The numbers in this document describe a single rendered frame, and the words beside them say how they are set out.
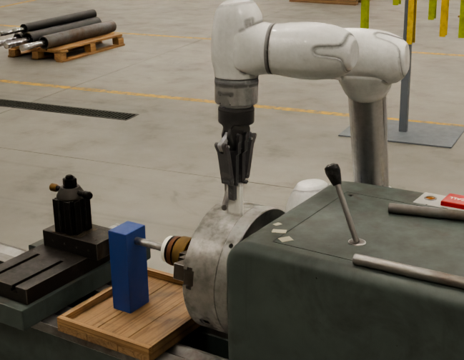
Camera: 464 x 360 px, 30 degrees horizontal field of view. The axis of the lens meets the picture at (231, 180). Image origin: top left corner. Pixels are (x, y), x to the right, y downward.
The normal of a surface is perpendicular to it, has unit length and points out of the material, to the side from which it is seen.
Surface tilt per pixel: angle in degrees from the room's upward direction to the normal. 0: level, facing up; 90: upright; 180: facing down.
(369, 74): 116
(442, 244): 0
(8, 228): 0
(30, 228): 0
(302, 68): 112
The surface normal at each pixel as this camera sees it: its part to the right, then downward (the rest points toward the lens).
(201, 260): -0.50, -0.18
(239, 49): -0.23, 0.26
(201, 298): -0.55, 0.36
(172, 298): -0.02, -0.94
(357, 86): -0.29, 0.73
